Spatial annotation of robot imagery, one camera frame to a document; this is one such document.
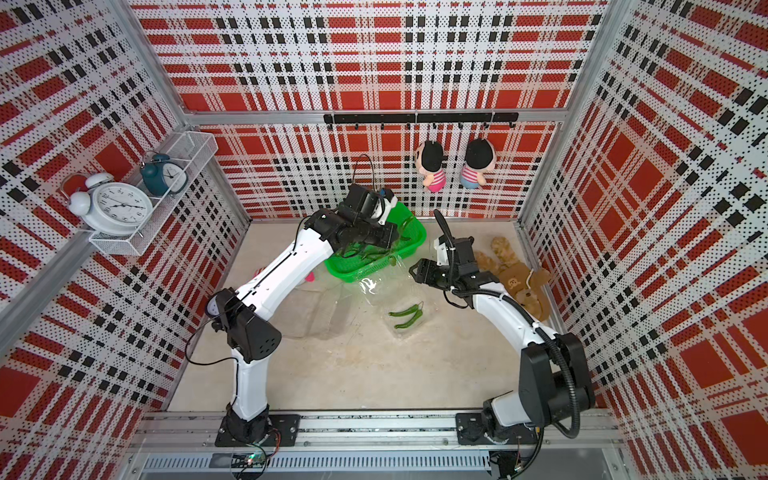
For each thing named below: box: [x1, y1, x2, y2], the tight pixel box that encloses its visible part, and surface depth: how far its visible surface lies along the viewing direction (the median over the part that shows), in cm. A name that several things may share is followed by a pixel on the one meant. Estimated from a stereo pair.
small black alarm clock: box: [206, 294, 220, 318], surface depth 95 cm
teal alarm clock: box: [140, 153, 189, 196], surface depth 74 cm
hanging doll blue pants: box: [459, 138, 496, 190], surface depth 97 cm
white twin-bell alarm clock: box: [61, 172, 154, 238], surface depth 63 cm
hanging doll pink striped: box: [415, 140, 447, 193], surface depth 98 cm
